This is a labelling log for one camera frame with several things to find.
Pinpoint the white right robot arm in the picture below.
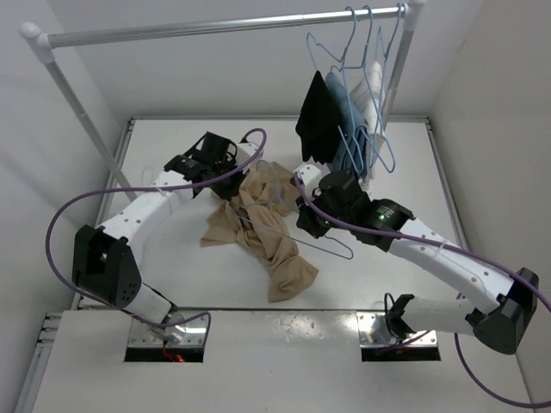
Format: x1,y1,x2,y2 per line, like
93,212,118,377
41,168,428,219
292,166,539,354

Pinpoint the white clothes rack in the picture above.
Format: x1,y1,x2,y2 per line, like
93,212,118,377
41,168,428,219
18,1,426,201

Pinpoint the white hanging garment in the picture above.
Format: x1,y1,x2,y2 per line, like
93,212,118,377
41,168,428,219
350,61,384,184

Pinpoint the black hanging garment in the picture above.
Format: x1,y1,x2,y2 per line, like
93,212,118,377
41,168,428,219
295,71,342,163

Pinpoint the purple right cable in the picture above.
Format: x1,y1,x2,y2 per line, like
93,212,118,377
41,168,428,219
293,171,551,409

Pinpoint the beige t shirt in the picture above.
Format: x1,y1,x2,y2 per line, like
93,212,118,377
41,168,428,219
200,160,319,303

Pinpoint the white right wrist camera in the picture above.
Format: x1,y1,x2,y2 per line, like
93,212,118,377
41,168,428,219
294,163,323,194

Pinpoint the blue hanging garment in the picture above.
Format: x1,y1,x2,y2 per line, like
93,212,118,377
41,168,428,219
325,72,370,192

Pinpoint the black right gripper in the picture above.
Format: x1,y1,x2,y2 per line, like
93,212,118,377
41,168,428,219
295,185,352,239

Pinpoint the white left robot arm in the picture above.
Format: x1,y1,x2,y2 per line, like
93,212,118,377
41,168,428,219
71,133,263,324

